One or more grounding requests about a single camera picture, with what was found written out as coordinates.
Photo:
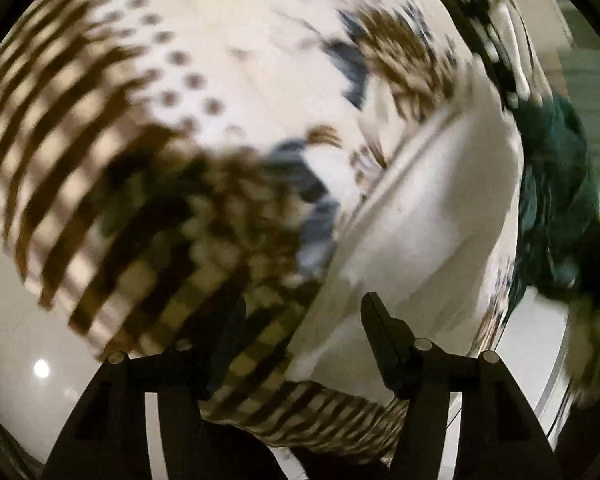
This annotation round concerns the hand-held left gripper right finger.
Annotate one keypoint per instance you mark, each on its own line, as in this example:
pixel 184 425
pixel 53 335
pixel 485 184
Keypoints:
pixel 386 340

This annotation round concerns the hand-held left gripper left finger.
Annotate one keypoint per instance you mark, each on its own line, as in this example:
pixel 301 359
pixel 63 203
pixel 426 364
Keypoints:
pixel 180 377

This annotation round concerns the white small garment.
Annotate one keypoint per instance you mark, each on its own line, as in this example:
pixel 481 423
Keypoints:
pixel 430 240

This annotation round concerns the dark green garment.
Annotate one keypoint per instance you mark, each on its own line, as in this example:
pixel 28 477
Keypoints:
pixel 555 185

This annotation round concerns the brown checkered white blanket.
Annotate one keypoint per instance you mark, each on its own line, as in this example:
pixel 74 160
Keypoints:
pixel 145 125

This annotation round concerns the black and white object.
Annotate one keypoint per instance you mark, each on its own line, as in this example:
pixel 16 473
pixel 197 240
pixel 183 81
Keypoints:
pixel 485 35

